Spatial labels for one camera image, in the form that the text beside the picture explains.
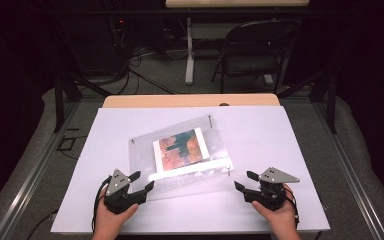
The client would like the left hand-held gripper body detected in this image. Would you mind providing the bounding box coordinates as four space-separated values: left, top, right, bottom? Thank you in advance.
103 168 139 215

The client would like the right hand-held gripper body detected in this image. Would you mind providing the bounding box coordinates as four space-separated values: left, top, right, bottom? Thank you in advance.
254 166 301 212

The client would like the clear acrylic photo frame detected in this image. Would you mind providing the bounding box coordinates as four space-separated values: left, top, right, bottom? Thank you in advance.
128 113 235 201

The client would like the colourful painting print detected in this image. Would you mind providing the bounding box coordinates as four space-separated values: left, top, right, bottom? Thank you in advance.
152 127 211 173

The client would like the person's right hand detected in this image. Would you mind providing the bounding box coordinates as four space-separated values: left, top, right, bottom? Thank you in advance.
251 185 302 240

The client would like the person's left hand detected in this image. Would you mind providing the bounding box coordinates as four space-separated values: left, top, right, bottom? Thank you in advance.
92 188 140 240

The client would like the white table cover sheet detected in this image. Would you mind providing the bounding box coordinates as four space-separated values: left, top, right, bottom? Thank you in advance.
50 105 331 234

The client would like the black metal stand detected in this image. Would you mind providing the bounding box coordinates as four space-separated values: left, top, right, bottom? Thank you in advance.
278 69 338 134
53 71 114 134

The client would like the black folding chair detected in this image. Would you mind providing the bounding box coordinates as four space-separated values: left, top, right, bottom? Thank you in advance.
211 19 299 94

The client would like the light wooden desk top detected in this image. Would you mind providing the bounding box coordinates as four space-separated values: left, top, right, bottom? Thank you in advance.
164 0 310 8

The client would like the left hand-held gripper cable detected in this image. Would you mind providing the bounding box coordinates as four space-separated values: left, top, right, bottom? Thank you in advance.
91 175 113 234

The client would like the hand-held gripper cable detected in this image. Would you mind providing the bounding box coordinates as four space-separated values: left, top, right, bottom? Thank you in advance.
91 175 113 234
283 194 301 229

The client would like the right hand-held gripper cable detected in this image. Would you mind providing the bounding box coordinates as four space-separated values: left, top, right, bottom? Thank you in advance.
283 194 301 229

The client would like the thin black floor cable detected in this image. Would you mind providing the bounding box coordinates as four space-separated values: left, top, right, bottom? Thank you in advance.
26 209 59 240

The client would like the aluminium floor rail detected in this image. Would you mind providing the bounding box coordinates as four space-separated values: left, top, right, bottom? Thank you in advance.
0 99 81 240
311 99 384 240

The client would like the black floor cable bundle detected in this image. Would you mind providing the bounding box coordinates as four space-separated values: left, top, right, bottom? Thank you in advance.
113 46 188 96

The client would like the white desk frame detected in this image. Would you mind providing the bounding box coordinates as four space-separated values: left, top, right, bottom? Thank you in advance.
184 18 274 86

